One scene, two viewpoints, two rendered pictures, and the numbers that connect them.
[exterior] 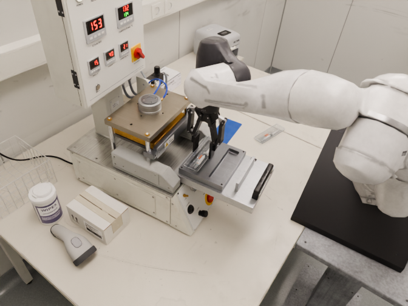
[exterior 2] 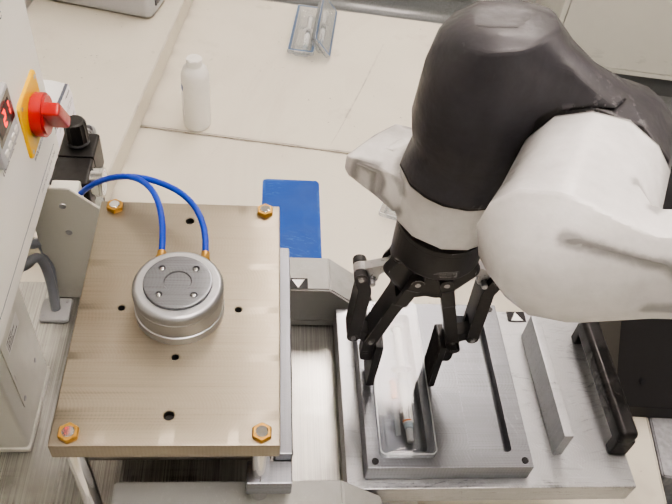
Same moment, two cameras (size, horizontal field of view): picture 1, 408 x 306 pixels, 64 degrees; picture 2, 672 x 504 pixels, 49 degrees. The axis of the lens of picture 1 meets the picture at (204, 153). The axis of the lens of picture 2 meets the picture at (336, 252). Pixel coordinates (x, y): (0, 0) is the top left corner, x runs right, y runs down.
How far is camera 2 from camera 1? 0.63 m
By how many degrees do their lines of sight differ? 24
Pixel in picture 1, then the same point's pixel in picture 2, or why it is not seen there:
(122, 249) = not seen: outside the picture
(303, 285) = not seen: hidden behind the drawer
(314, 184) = not seen: hidden behind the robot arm
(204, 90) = (653, 276)
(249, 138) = (365, 219)
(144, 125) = (220, 395)
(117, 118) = (96, 412)
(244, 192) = (579, 446)
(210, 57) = (523, 102)
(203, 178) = (463, 466)
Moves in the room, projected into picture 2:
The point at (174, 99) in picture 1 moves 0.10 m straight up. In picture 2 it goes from (230, 232) to (229, 156)
